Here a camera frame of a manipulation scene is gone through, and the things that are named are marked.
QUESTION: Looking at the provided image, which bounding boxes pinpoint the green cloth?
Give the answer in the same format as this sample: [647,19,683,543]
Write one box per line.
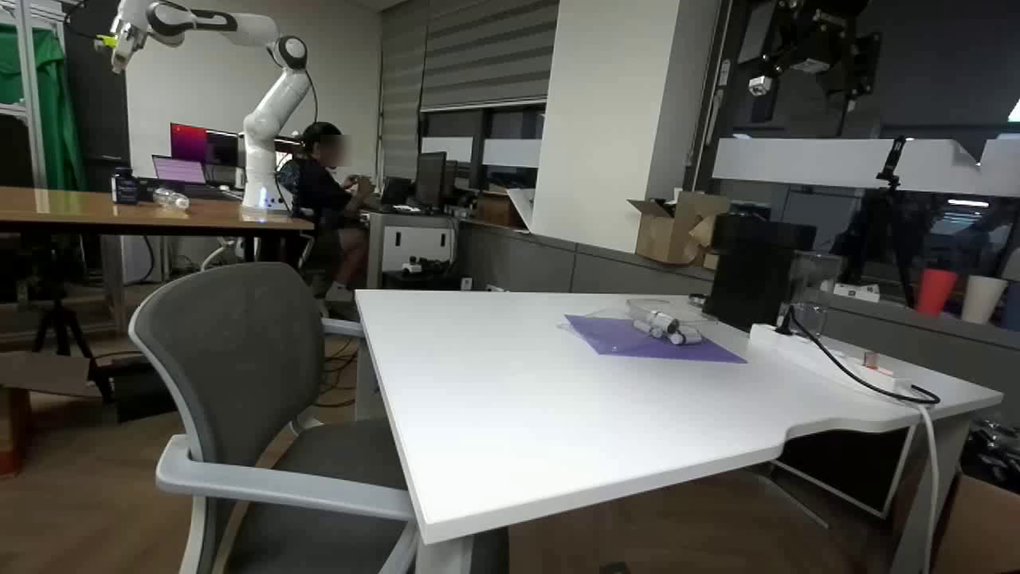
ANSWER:
[0,26,85,192]

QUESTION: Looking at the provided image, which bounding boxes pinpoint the white shelf board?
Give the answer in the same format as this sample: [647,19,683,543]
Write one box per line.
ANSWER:
[710,135,1020,200]

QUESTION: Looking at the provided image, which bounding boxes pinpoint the clear plastic container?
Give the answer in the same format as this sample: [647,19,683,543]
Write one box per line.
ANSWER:
[621,298,708,351]

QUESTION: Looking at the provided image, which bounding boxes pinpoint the laptop with pink screen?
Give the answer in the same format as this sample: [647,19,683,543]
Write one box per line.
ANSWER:
[149,155,210,188]

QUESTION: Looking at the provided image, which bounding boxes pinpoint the black box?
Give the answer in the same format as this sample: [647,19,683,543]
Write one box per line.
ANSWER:
[701,214,799,333]

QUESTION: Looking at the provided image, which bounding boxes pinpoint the white cup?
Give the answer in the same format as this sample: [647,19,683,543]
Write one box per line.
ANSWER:
[958,273,1009,327]

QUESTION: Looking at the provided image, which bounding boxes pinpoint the red cup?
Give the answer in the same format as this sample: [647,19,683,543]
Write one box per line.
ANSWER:
[916,266,958,320]

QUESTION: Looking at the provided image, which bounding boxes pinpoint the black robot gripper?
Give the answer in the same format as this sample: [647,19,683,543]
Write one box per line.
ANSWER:
[769,0,885,107]

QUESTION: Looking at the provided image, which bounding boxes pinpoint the black computer monitor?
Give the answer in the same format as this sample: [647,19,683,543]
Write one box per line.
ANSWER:
[410,150,453,211]

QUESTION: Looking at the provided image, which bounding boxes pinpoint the grey window blinds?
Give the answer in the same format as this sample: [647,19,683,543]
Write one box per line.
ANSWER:
[380,0,561,114]

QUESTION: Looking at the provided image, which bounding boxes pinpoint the grey office chair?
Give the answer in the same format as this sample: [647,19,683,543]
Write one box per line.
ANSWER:
[123,261,426,574]

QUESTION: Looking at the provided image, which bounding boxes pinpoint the monitor with red screen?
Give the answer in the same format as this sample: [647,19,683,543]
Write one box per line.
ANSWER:
[170,122,243,171]

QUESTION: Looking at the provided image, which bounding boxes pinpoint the open cardboard box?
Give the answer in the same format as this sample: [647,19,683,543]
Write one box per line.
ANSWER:
[627,188,732,268]

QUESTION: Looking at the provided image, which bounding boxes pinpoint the white power strip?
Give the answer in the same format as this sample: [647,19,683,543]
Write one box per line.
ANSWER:
[840,347,906,395]

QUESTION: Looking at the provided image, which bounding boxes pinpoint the small black tripod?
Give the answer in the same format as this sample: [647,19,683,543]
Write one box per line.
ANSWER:
[27,285,103,361]

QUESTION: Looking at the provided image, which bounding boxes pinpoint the white metal rack frame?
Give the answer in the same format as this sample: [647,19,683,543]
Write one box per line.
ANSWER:
[0,0,71,192]

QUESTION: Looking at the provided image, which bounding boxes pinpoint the black cable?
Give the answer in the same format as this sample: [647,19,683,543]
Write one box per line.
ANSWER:
[776,302,943,408]

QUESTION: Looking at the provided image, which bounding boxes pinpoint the brown cardboard box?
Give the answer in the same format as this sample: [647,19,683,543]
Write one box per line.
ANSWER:
[933,471,1020,574]

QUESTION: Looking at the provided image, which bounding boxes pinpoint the purple mat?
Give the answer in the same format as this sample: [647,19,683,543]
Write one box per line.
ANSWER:
[564,313,746,367]

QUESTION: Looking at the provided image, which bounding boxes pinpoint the white cable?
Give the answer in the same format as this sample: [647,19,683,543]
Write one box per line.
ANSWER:
[907,402,950,574]

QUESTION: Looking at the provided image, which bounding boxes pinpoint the long wooden table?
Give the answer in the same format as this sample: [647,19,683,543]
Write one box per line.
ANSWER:
[0,184,320,243]

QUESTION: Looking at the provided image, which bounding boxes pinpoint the seated person dark clothes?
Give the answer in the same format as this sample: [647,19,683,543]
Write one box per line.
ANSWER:
[275,117,372,300]

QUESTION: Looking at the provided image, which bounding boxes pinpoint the low wooden bench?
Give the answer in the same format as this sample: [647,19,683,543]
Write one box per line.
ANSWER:
[0,347,94,480]

